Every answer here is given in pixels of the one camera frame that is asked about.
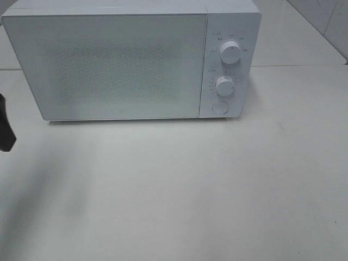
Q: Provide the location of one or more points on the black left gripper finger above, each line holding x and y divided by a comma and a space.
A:
7, 135

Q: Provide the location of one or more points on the white microwave oven body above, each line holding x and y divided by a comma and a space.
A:
226, 20

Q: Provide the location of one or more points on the white microwave door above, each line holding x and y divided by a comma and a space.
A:
111, 67

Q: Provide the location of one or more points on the white timer knob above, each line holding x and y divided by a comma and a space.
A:
224, 86

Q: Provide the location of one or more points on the upper white power knob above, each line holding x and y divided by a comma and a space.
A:
230, 52

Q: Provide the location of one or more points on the round white door button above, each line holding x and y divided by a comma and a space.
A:
220, 108

